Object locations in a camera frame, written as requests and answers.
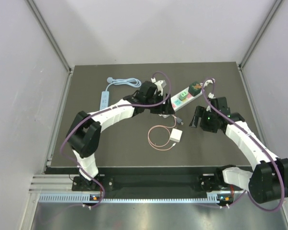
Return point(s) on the left aluminium frame post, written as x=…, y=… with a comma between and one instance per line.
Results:
x=49, y=35

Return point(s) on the aluminium frame post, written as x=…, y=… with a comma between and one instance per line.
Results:
x=259, y=34
x=49, y=35

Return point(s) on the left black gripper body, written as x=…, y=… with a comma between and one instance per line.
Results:
x=158, y=109

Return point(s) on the light green plug adapter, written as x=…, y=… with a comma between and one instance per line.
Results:
x=183, y=95

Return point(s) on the right aluminium frame post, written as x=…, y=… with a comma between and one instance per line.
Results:
x=259, y=34

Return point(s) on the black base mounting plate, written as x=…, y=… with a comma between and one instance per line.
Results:
x=194, y=177

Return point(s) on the white multicolour power strip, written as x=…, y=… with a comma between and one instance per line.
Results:
x=178, y=104

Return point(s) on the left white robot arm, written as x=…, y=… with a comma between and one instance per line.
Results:
x=84, y=133

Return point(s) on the dark green plug adapter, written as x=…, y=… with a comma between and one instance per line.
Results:
x=194, y=88

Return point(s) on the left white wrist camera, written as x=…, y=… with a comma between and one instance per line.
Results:
x=160, y=84

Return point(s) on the white charger block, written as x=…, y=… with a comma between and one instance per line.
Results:
x=175, y=135

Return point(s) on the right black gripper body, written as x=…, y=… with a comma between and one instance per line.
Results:
x=208, y=121

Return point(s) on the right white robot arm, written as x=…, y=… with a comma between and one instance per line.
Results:
x=268, y=179

